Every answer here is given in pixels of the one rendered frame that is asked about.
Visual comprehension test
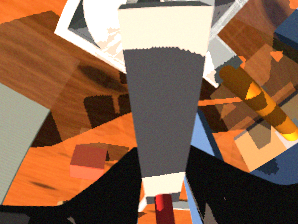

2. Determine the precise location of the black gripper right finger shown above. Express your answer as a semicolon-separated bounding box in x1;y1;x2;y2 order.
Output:
185;145;298;224

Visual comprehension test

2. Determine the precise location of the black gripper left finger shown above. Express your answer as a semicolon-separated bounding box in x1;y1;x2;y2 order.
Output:
0;147;142;224

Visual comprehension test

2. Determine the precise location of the white cylinder with grey end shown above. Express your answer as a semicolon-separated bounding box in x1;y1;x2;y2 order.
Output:
138;196;146;212

